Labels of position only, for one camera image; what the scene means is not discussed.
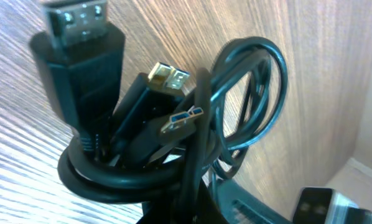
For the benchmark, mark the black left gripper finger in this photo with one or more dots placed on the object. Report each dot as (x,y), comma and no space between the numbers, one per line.
(239,206)

